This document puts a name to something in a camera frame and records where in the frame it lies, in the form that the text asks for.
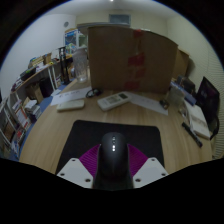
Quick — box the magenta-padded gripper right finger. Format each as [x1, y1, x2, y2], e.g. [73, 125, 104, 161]
[127, 143, 170, 190]

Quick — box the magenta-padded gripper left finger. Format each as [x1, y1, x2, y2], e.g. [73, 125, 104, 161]
[56, 143, 102, 190]

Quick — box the black computer mouse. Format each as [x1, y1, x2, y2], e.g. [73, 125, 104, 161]
[96, 131, 130, 189]

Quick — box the black mouse pad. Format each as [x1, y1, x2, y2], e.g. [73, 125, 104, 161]
[54, 119, 165, 175]

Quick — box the black pen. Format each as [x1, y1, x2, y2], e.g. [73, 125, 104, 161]
[181, 122, 204, 148]

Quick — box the plain white paper sheet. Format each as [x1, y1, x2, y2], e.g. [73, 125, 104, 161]
[128, 92, 169, 117]

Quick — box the white remote with buttons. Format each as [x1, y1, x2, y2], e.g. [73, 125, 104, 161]
[97, 91, 132, 112]

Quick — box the white printed paper sheet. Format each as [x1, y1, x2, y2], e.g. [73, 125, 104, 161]
[49, 86, 93, 107]

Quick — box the white notebook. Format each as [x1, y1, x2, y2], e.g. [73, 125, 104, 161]
[182, 99, 212, 140]

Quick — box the stack of books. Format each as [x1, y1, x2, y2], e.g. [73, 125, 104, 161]
[23, 99, 43, 123]

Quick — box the white shelf unit with books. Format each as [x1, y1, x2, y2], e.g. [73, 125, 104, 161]
[0, 96, 33, 158]

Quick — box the small brown cardboard box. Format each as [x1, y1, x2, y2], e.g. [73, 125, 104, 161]
[25, 83, 44, 104]

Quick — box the dark laptop screen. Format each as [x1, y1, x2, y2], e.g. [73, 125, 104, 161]
[194, 76, 221, 126]

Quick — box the clear plastic jar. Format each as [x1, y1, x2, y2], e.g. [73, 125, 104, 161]
[72, 45, 89, 84]

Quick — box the black stand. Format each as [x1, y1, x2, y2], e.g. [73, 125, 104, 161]
[58, 45, 73, 86]

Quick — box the long white wooden desk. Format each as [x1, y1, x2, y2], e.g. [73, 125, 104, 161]
[11, 54, 74, 101]

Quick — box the large brown cardboard box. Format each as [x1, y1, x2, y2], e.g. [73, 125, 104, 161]
[87, 24, 179, 94]

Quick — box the blue white glass cabinet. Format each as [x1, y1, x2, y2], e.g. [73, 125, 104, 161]
[64, 28, 88, 56]

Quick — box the grey door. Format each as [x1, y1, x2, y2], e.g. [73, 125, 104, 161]
[108, 13, 131, 26]

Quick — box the coiled black cable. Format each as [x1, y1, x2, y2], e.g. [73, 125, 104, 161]
[85, 87, 104, 99]

